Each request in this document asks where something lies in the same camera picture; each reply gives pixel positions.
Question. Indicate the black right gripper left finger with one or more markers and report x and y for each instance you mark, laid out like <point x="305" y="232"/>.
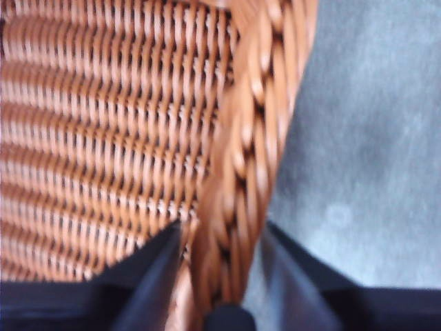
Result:
<point x="86" y="303"/>

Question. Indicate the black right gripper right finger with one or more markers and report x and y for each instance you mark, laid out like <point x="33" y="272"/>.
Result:
<point x="344" y="310"/>

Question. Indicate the brown wicker basket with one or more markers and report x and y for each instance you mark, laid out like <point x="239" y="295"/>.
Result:
<point x="103" y="120"/>

